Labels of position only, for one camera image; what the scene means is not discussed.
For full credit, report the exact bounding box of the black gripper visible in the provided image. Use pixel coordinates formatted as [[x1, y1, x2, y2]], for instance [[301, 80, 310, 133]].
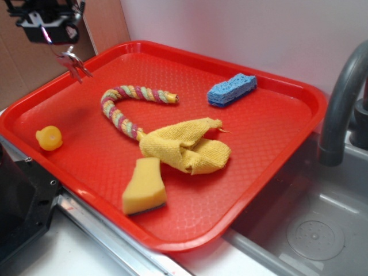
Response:
[[5, 1, 86, 45]]

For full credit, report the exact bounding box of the silver key bunch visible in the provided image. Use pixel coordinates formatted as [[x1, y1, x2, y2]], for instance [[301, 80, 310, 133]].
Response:
[[56, 45, 93, 83]]

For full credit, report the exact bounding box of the small yellow rubber duck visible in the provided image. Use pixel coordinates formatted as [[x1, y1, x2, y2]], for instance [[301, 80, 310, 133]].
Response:
[[35, 125, 63, 151]]

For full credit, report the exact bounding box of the red plastic tray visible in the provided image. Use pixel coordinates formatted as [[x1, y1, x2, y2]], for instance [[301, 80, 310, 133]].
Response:
[[1, 41, 327, 252]]

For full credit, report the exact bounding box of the yellow microfibre cloth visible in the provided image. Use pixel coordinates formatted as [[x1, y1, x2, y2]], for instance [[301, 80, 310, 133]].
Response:
[[139, 118, 231, 175]]

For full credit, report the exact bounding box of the blue sponge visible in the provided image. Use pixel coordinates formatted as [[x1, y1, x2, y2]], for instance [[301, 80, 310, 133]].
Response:
[[207, 73, 258, 108]]

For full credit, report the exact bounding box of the yellow sponge wedge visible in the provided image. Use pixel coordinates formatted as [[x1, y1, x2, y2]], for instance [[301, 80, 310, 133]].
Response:
[[122, 157, 167, 215]]

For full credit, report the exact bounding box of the grey sink faucet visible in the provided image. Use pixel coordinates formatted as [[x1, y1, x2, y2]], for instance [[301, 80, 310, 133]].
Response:
[[317, 41, 367, 166]]

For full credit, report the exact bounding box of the grey sink basin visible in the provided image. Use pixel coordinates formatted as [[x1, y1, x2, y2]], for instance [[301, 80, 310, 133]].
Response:
[[224, 134, 367, 275]]

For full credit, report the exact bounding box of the multicolour twisted rope toy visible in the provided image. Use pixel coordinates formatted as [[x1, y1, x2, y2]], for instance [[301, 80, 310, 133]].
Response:
[[100, 85, 179, 141]]

